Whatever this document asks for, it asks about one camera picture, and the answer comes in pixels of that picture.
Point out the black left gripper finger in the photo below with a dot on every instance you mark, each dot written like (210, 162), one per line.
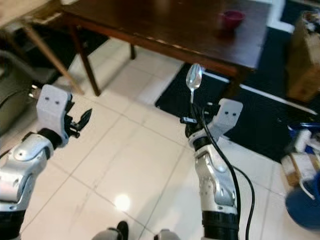
(82, 120)
(88, 115)

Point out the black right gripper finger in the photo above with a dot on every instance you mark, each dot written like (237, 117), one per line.
(190, 112)
(199, 112)

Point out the silver metal spoon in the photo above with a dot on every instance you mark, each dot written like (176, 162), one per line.
(194, 76)

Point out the black floor mat white border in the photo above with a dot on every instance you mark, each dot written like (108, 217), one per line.
(255, 120)

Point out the grey green soft bin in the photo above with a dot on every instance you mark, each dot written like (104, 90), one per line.
(12, 95)

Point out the light wooden table leg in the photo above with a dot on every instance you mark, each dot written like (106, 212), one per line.
(55, 57)

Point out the dark brown wooden table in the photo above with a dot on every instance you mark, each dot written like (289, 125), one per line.
(170, 22)

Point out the maroon bowl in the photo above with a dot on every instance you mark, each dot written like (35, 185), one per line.
(232, 19)

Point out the small white bottle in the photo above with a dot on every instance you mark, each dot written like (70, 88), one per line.
(301, 141)

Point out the small printed carton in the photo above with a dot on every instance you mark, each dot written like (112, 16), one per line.
(300, 167)

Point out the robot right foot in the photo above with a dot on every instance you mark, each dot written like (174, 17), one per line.
(167, 235)

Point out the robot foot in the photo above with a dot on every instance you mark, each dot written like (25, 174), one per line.
(112, 231)
(167, 235)

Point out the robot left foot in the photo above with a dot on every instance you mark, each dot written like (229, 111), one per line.
(112, 231)

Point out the large brown cardboard box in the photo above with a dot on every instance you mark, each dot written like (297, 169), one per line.
(305, 55)

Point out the blue bucket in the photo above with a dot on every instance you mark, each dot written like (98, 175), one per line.
(305, 205)

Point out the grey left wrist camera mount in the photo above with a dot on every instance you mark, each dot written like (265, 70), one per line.
(55, 107)

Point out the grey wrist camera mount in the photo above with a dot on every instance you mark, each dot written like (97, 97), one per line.
(229, 115)
(55, 107)

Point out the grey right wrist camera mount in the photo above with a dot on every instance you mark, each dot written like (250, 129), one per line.
(229, 115)

